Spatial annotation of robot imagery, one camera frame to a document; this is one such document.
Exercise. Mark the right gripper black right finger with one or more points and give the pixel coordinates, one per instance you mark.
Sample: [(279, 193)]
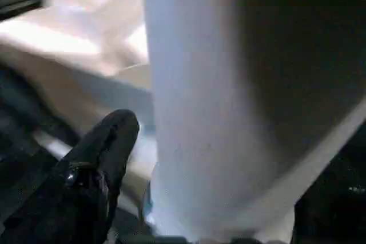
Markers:
[(334, 212)]

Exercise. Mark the black glossy mat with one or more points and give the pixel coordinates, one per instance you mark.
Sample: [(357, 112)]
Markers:
[(17, 112)]

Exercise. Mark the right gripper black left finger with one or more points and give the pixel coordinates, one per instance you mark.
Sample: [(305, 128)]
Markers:
[(85, 187)]

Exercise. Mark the white plastic table leg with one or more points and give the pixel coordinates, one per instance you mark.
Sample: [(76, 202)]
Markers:
[(214, 84)]

